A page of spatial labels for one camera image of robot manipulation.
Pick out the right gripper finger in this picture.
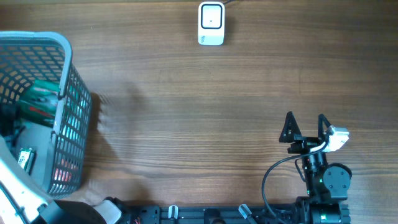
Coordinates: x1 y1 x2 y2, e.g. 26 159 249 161
318 114 331 139
279 111 302 143

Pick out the green 3M glove package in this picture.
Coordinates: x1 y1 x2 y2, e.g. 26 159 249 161
17 80 59 128

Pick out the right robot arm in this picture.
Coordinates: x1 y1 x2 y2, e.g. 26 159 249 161
279 111 352 224

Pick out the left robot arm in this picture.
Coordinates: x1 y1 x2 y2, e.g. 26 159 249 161
1 138 122 224

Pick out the white barcode scanner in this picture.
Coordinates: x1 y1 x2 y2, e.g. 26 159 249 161
198 1 225 45

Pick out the grey plastic mesh basket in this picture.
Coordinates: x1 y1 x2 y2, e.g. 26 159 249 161
1 31 92 198

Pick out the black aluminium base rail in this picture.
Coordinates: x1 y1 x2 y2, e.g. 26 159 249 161
128 203 351 224

